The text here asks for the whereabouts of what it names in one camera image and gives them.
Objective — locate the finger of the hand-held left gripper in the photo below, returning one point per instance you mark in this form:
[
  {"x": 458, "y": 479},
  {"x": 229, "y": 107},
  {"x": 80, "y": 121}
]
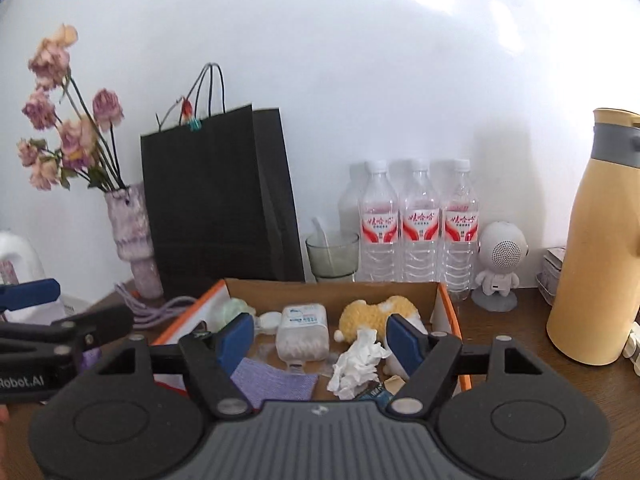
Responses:
[
  {"x": 30, "y": 294},
  {"x": 75, "y": 330}
]

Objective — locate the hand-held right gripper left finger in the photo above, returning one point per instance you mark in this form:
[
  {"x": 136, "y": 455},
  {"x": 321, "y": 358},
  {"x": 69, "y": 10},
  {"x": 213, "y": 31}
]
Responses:
[{"x": 235, "y": 340}]

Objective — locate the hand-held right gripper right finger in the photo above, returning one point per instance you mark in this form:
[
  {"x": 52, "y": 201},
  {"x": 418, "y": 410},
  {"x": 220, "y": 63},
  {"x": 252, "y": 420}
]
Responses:
[{"x": 405, "y": 345}]

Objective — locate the blue snack packet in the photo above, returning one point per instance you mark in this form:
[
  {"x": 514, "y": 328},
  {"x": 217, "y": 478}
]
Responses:
[{"x": 375, "y": 392}]

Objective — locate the purple cloth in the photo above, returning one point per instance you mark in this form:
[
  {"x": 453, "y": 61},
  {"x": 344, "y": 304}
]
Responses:
[{"x": 275, "y": 385}]

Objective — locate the cotton swab pack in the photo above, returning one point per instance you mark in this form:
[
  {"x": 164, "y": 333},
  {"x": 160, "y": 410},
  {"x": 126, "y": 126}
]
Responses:
[{"x": 302, "y": 332}]

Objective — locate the orange cardboard box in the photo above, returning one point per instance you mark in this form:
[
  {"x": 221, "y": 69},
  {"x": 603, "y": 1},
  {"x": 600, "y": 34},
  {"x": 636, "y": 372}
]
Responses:
[{"x": 325, "y": 292}]

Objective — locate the pale crumpled plastic bag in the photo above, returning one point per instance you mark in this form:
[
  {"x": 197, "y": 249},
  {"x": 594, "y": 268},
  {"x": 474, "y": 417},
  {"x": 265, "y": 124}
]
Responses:
[{"x": 230, "y": 310}]

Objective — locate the white round lid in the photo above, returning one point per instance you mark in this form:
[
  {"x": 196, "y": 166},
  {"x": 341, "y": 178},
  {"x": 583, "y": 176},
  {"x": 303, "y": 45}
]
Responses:
[{"x": 270, "y": 324}]

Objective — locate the white detergent jug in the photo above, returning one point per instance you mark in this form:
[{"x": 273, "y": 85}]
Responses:
[{"x": 22, "y": 255}]

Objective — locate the yellow plush toy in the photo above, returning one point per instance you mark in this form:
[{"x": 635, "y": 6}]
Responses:
[{"x": 360, "y": 317}]

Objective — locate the crumpled white tissue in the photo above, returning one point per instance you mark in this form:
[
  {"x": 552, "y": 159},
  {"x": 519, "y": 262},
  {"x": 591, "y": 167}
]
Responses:
[{"x": 355, "y": 365}]

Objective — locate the clear drinking glass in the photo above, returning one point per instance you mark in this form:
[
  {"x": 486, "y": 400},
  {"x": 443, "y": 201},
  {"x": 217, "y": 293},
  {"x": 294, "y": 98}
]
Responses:
[{"x": 332, "y": 260}]

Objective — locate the mottled pink vase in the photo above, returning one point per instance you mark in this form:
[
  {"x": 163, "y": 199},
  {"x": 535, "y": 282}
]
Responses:
[{"x": 132, "y": 230}]

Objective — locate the red label water bottle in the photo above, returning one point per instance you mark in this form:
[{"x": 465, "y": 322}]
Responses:
[
  {"x": 460, "y": 230},
  {"x": 379, "y": 230},
  {"x": 421, "y": 230}
]

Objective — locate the white robot speaker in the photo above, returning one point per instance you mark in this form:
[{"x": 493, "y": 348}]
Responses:
[{"x": 502, "y": 260}]

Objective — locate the black paper bag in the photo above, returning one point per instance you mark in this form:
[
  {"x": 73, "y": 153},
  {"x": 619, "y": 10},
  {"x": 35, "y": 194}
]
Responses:
[{"x": 210, "y": 210}]

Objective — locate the white plastic spoon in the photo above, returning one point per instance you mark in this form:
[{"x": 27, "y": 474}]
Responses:
[{"x": 322, "y": 237}]

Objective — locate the unlabelled plastic bottle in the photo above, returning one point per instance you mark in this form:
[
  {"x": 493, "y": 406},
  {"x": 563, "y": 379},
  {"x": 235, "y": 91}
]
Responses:
[{"x": 350, "y": 205}]

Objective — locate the dried pink rose bouquet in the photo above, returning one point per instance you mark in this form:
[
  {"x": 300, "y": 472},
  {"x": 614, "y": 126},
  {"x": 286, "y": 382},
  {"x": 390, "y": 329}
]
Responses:
[{"x": 107, "y": 105}]

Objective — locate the yellow thermos jug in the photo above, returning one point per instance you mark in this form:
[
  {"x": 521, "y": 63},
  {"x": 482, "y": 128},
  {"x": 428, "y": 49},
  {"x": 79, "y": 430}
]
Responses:
[{"x": 595, "y": 260}]

